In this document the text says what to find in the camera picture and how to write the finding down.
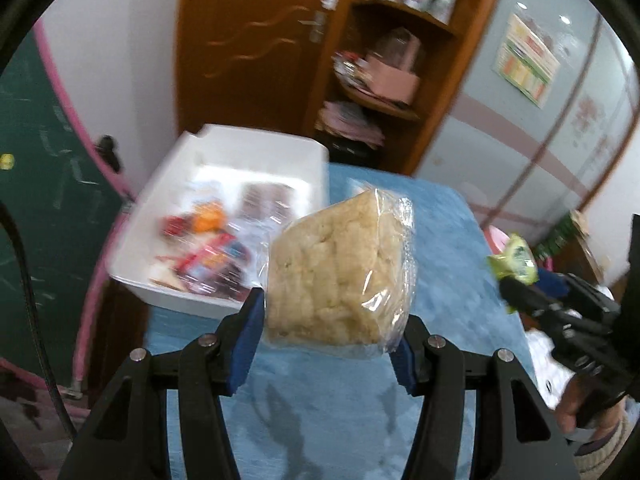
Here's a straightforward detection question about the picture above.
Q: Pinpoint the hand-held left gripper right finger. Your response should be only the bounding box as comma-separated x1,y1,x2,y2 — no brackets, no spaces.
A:
389,314,582,480

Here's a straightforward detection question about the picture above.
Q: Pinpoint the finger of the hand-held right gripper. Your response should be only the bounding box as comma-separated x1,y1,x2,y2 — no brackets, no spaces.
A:
499,277,567,342
537,270,620,322

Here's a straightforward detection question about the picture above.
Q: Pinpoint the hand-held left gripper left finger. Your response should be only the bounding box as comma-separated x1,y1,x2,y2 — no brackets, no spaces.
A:
59,286,266,480

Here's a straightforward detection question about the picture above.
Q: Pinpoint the green yellow snack packet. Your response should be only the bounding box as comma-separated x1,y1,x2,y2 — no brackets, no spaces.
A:
487,232,541,287

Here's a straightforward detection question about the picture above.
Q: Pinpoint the clear rice cracker packet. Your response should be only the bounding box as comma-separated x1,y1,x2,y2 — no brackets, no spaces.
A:
262,186,419,361

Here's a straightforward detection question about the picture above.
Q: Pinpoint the white foam box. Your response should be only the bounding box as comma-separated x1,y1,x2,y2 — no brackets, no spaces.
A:
109,123,331,322

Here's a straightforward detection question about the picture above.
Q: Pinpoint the person's right forearm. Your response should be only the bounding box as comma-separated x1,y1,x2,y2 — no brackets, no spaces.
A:
574,406,640,480

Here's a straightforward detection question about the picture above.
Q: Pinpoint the person's right hand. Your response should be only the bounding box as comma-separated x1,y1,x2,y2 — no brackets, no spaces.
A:
555,374,628,435

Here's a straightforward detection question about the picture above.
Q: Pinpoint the green printed bag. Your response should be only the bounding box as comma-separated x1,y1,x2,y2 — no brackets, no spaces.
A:
534,209,587,262

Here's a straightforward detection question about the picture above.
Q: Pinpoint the pink plastic stool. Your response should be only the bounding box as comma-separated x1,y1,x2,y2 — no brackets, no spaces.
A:
484,225,512,257

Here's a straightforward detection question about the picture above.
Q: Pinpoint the blue plush blanket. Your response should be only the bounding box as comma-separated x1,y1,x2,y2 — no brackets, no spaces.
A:
144,162,540,480

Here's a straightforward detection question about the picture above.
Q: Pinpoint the light sliding wardrobe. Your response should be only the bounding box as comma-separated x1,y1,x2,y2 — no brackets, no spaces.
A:
414,0,640,266

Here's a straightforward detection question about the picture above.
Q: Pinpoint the pink folded cloth stack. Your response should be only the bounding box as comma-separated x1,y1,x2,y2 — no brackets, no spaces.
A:
316,101,387,145

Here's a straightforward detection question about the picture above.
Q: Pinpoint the green chalkboard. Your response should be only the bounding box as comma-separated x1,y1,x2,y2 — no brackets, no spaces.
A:
0,29,132,388

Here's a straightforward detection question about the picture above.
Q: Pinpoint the pink box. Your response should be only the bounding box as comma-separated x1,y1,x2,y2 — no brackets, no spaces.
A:
366,54,422,105

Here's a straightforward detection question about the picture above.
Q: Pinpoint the wooden cabinet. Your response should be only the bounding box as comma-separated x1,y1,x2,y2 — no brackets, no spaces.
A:
174,0,512,177

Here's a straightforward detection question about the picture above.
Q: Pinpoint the wall poster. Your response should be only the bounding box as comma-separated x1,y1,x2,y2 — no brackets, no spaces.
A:
494,11,562,109

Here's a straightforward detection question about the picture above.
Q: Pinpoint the metal door handle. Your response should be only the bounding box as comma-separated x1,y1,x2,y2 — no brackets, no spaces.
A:
300,9,327,44

